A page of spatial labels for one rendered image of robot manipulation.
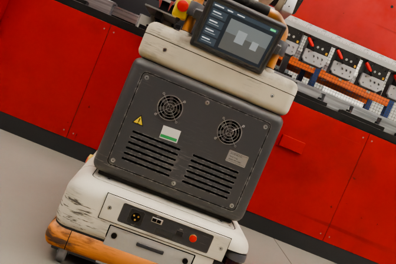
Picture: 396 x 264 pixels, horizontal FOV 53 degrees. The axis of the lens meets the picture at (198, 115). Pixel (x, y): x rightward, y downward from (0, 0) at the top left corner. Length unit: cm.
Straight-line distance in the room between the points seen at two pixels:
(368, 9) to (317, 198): 123
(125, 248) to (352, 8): 204
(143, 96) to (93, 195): 34
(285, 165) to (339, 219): 49
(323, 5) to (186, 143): 164
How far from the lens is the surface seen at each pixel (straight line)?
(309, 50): 260
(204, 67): 127
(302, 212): 259
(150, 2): 310
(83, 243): 131
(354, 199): 268
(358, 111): 273
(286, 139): 244
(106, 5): 258
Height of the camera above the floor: 65
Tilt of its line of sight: 3 degrees down
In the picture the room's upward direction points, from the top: 23 degrees clockwise
